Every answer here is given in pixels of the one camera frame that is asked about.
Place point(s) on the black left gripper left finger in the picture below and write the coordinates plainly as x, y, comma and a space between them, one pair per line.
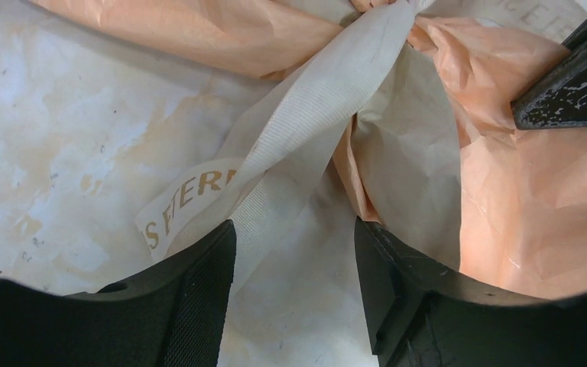
170, 314

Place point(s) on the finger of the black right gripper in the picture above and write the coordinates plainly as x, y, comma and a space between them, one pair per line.
559, 98

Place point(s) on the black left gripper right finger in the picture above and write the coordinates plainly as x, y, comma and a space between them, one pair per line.
420, 312

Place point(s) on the cream ribbon bow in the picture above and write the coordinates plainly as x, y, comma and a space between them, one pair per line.
277, 152

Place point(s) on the orange paper bouquet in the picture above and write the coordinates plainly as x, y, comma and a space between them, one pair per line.
524, 194

